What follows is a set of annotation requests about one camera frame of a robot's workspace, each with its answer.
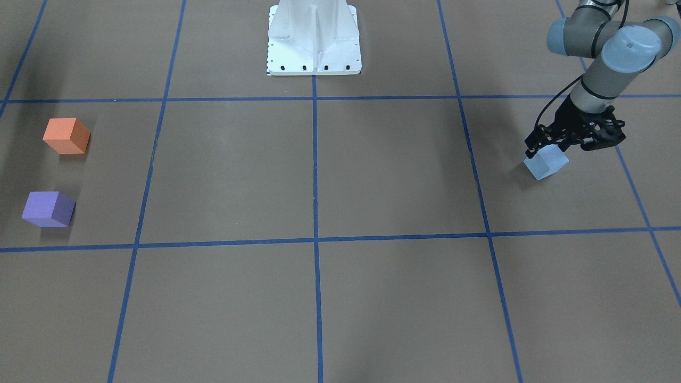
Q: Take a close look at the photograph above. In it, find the orange foam block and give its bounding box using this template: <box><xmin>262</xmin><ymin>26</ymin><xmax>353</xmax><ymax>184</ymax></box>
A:
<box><xmin>42</xmin><ymin>118</ymin><xmax>92</xmax><ymax>155</ymax></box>

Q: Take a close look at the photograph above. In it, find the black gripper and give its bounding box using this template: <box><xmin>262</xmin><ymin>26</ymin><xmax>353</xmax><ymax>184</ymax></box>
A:
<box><xmin>524</xmin><ymin>96</ymin><xmax>613</xmax><ymax>159</ymax></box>

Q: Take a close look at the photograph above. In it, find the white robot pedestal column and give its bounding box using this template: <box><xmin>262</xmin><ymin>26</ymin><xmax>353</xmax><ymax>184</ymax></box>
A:
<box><xmin>266</xmin><ymin>1</ymin><xmax>362</xmax><ymax>76</ymax></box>

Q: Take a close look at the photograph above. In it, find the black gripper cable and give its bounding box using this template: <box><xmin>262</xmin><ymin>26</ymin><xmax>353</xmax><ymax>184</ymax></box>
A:
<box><xmin>534</xmin><ymin>0</ymin><xmax>631</xmax><ymax>134</ymax></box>

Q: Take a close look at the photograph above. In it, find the light blue foam block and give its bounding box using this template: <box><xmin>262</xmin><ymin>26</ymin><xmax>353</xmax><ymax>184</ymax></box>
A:
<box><xmin>524</xmin><ymin>145</ymin><xmax>569</xmax><ymax>181</ymax></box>

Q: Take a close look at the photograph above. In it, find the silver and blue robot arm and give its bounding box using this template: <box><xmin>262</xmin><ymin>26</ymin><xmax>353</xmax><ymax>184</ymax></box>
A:
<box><xmin>525</xmin><ymin>1</ymin><xmax>679</xmax><ymax>159</ymax></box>

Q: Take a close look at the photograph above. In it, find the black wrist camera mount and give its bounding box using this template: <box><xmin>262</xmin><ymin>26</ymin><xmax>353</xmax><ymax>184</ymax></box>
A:
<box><xmin>579</xmin><ymin>106</ymin><xmax>626</xmax><ymax>151</ymax></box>

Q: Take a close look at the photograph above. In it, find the purple foam block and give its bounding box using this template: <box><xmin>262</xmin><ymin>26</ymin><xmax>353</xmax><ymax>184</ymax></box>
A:
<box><xmin>22</xmin><ymin>191</ymin><xmax>76</xmax><ymax>228</ymax></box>

